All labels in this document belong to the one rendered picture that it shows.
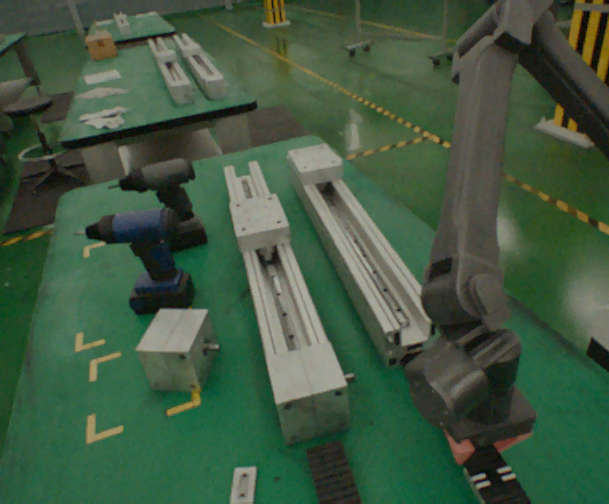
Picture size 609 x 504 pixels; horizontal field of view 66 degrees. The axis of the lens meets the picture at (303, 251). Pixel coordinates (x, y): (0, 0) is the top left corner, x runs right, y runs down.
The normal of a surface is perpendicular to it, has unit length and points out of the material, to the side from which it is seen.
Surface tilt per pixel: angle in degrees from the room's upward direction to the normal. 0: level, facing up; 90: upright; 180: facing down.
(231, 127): 90
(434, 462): 0
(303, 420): 90
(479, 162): 47
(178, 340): 0
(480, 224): 40
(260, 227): 0
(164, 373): 90
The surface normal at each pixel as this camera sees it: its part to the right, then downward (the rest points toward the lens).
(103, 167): 0.32, 0.49
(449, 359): 0.37, -0.23
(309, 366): -0.11, -0.83
